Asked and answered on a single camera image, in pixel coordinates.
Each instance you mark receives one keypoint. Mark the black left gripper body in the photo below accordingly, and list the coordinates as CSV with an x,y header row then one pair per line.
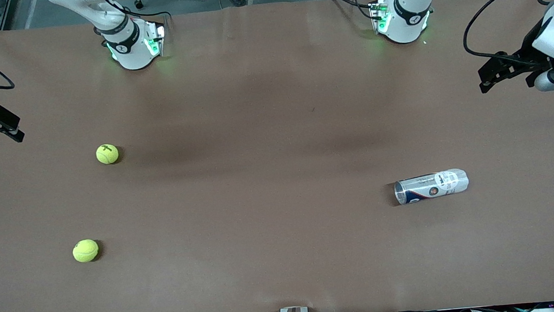
x,y
524,60

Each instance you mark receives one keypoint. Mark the yellow tennis ball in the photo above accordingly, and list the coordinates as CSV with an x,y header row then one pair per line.
x,y
107,154
85,250

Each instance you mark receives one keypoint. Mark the clear tennis ball can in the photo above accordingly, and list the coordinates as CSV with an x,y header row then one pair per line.
x,y
430,187

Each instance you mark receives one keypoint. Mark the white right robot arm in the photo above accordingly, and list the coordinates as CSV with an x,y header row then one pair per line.
x,y
132,53

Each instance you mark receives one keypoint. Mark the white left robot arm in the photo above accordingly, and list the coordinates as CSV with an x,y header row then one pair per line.
x,y
408,24

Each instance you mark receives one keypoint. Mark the brown table cover sheet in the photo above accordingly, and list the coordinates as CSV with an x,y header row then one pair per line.
x,y
272,101

